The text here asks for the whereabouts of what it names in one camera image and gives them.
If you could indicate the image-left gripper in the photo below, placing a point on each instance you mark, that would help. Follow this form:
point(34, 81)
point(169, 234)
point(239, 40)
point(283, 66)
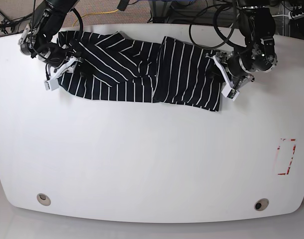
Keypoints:
point(85, 69)

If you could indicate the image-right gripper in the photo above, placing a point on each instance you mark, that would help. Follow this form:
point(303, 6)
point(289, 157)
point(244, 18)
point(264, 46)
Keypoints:
point(229, 67)

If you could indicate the navy white striped T-shirt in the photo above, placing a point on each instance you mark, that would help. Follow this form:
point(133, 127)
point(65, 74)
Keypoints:
point(127, 70)

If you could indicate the white power strip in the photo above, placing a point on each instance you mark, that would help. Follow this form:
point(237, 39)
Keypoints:
point(297, 12)

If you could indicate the red tape corner marks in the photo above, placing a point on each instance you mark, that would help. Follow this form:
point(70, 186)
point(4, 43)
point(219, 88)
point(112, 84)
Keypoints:
point(284, 156)

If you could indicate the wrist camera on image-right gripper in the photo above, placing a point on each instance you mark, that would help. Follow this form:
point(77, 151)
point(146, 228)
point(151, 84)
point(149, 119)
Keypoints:
point(230, 93)

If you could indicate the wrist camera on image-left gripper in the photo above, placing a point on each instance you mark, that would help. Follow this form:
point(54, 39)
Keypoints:
point(51, 85)

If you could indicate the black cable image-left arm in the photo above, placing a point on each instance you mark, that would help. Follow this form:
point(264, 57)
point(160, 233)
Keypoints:
point(79, 21)

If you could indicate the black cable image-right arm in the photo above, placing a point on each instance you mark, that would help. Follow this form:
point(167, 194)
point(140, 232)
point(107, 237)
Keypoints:
point(225, 39)

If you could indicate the aluminium frame base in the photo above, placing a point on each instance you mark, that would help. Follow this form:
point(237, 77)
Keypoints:
point(167, 11)

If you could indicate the left table cable grommet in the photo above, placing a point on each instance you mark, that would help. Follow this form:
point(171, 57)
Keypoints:
point(43, 199)

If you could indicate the table cable grommet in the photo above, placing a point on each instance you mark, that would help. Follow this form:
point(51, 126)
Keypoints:
point(261, 204)
point(43, 199)

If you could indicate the right table cable grommet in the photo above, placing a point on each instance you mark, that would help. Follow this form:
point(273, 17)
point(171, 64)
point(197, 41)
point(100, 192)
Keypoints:
point(261, 204)

